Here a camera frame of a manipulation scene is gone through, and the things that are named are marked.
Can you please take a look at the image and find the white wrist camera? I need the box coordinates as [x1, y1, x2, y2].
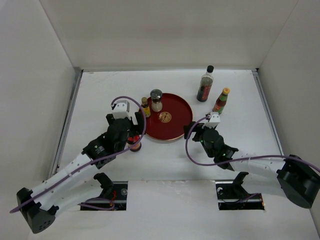
[204, 112, 221, 129]
[112, 100, 130, 120]

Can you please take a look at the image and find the small yellow label bottle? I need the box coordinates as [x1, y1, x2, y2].
[141, 97, 151, 118]

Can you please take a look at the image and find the purple cable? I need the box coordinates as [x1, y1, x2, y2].
[185, 114, 320, 173]
[9, 96, 148, 214]

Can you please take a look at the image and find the round red tray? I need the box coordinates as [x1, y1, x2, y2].
[145, 93, 193, 141]

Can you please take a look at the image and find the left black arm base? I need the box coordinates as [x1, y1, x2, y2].
[79, 173, 129, 211]

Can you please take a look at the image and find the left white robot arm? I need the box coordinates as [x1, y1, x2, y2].
[11, 111, 147, 234]

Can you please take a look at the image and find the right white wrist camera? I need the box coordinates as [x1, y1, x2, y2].
[204, 112, 221, 129]

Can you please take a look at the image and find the red chili sauce bottle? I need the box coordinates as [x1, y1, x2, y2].
[212, 87, 230, 114]

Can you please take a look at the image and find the red lid sauce jar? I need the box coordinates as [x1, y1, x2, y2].
[127, 135, 142, 152]

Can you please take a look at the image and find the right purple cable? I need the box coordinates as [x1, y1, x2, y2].
[185, 114, 320, 173]

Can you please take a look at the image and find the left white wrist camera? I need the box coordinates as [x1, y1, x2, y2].
[112, 100, 130, 120]

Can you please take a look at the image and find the tall dark soy sauce bottle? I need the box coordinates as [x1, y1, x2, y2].
[196, 65, 214, 102]

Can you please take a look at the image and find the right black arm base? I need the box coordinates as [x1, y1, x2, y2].
[215, 172, 265, 211]

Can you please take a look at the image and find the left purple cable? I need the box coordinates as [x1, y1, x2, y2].
[9, 96, 148, 214]

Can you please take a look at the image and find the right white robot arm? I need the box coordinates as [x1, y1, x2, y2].
[183, 120, 320, 209]

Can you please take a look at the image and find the silver cap spice shaker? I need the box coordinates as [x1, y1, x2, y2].
[150, 89, 163, 113]

